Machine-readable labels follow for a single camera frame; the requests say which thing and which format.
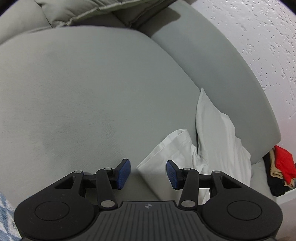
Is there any white t-shirt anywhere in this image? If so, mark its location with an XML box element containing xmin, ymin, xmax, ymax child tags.
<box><xmin>137</xmin><ymin>90</ymin><xmax>251</xmax><ymax>202</ymax></box>

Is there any tan folded garment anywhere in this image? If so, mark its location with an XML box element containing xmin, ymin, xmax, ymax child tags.
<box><xmin>269</xmin><ymin>148</ymin><xmax>295</xmax><ymax>189</ymax></box>

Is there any black folded garment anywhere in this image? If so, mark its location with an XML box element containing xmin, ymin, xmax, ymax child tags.
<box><xmin>263</xmin><ymin>152</ymin><xmax>292</xmax><ymax>197</ymax></box>

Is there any red folded garment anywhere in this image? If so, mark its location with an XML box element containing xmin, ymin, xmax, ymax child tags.
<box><xmin>274</xmin><ymin>146</ymin><xmax>295</xmax><ymax>185</ymax></box>

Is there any blue white patterned rug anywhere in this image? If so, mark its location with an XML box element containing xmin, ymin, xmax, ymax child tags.
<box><xmin>0</xmin><ymin>193</ymin><xmax>22</xmax><ymax>241</ymax></box>

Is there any grey throw pillow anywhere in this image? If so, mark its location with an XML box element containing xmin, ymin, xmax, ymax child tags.
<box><xmin>36</xmin><ymin>1</ymin><xmax>174</xmax><ymax>29</ymax></box>

